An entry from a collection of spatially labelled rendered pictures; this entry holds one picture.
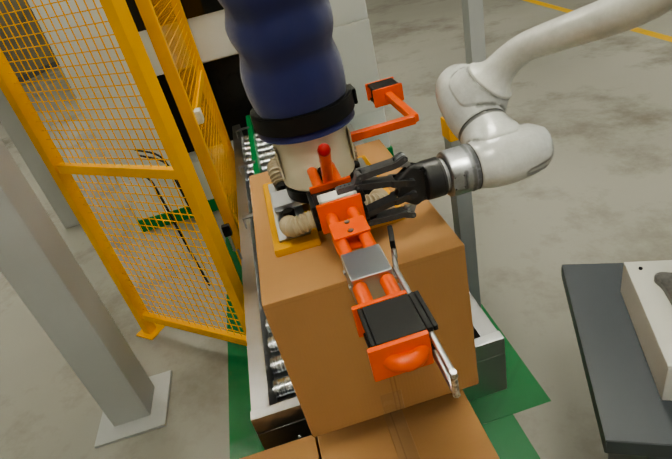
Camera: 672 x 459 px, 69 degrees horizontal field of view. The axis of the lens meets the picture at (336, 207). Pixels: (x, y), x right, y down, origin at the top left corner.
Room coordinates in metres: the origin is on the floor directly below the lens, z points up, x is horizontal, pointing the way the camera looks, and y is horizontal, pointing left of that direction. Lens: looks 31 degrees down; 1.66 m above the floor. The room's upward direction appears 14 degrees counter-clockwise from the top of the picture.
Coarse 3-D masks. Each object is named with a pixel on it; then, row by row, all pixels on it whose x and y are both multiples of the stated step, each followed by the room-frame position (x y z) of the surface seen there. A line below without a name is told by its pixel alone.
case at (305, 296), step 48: (384, 240) 0.81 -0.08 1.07; (432, 240) 0.77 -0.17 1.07; (288, 288) 0.74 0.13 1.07; (336, 288) 0.71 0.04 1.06; (432, 288) 0.73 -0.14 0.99; (288, 336) 0.70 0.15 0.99; (336, 336) 0.71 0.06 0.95; (336, 384) 0.70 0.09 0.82; (384, 384) 0.71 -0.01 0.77; (432, 384) 0.72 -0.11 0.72
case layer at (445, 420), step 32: (384, 416) 0.80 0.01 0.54; (416, 416) 0.78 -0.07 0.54; (448, 416) 0.76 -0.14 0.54; (288, 448) 0.78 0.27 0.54; (320, 448) 0.76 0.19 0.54; (352, 448) 0.74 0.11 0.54; (384, 448) 0.71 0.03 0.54; (416, 448) 0.69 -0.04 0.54; (448, 448) 0.68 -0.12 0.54; (480, 448) 0.66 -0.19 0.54
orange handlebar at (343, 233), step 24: (408, 120) 1.08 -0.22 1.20; (312, 168) 0.94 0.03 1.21; (336, 168) 0.92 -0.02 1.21; (336, 216) 0.73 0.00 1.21; (360, 216) 0.69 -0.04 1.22; (336, 240) 0.64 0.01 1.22; (360, 240) 0.64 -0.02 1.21; (360, 288) 0.52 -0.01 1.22; (384, 288) 0.51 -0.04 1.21; (384, 360) 0.39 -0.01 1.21; (408, 360) 0.38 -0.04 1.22
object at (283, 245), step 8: (264, 184) 1.18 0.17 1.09; (272, 184) 1.15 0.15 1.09; (280, 184) 1.09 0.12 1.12; (264, 192) 1.13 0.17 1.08; (272, 192) 1.11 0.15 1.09; (272, 208) 1.03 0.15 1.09; (288, 208) 0.96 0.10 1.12; (296, 208) 0.99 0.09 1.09; (304, 208) 0.99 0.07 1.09; (272, 216) 0.99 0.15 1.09; (280, 216) 0.98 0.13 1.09; (272, 224) 0.96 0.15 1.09; (272, 232) 0.92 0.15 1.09; (280, 232) 0.91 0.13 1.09; (312, 232) 0.88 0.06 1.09; (272, 240) 0.90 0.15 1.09; (280, 240) 0.87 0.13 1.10; (288, 240) 0.87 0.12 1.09; (296, 240) 0.87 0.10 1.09; (304, 240) 0.86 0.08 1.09; (312, 240) 0.85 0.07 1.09; (320, 240) 0.86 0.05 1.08; (280, 248) 0.85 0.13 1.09; (288, 248) 0.85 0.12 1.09; (296, 248) 0.85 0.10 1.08; (304, 248) 0.85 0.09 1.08; (280, 256) 0.85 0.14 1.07
